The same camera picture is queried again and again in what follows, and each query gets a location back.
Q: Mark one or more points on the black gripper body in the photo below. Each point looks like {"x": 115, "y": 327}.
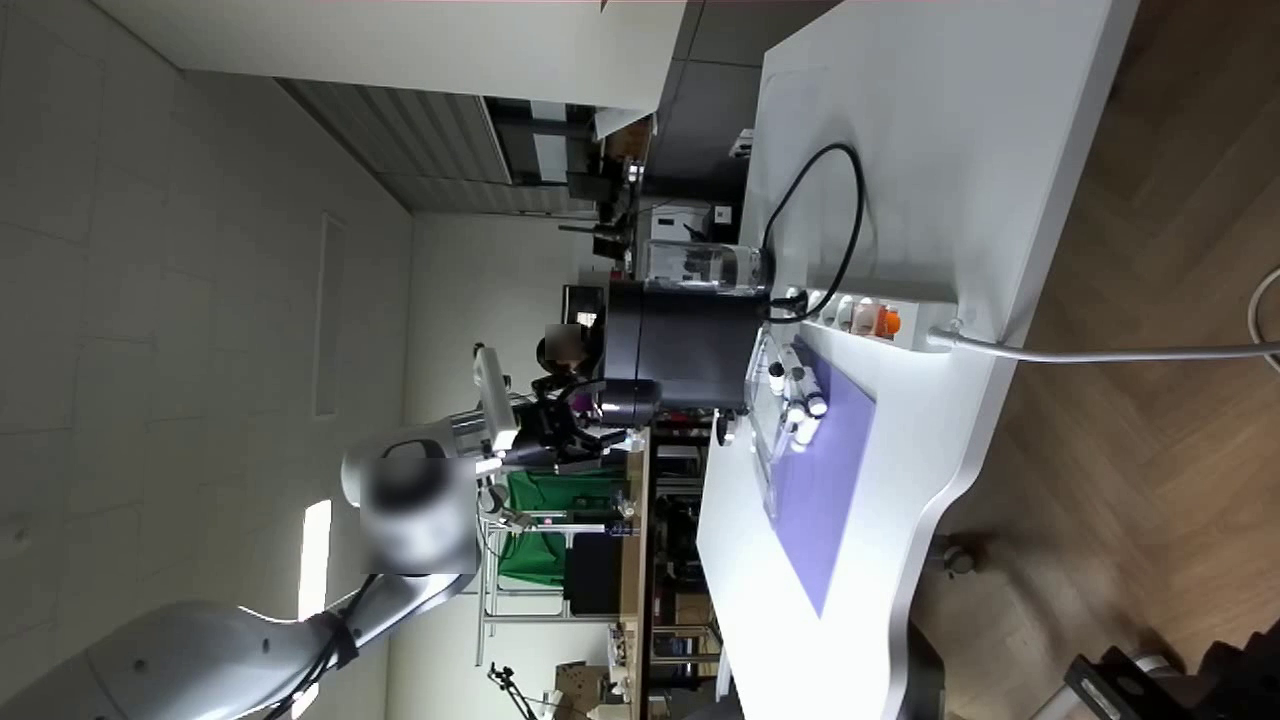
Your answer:
{"x": 546, "y": 426}

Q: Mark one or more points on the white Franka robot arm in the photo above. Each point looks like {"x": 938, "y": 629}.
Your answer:
{"x": 414, "y": 514}

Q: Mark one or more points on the small white background robot arm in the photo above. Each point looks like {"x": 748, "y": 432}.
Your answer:
{"x": 614, "y": 436}

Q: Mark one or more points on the clear plastic container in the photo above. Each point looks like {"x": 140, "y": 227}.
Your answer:
{"x": 767, "y": 442}

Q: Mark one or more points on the green cloth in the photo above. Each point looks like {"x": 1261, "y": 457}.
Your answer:
{"x": 560, "y": 498}

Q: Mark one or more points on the person with pink shirt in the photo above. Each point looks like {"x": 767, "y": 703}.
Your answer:
{"x": 552, "y": 355}

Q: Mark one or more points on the wooden storage shelf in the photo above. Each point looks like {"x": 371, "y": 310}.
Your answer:
{"x": 673, "y": 467}

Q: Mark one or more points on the black computer monitor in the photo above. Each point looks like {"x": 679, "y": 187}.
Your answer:
{"x": 683, "y": 345}

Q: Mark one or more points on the small black box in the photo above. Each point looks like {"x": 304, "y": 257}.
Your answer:
{"x": 593, "y": 573}

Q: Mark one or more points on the white countertop appliance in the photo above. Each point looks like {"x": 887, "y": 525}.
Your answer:
{"x": 664, "y": 241}

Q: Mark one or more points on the purple table mat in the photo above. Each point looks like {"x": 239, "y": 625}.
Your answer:
{"x": 825, "y": 504}

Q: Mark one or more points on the white power strip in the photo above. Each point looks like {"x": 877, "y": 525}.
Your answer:
{"x": 894, "y": 315}

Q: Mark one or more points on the beige fuzzy rug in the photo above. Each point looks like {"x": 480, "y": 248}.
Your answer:
{"x": 1025, "y": 601}

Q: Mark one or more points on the black equipment on floor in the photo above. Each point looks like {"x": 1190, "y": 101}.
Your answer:
{"x": 1200, "y": 684}

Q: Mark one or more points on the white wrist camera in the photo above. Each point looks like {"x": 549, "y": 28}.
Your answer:
{"x": 489, "y": 386}

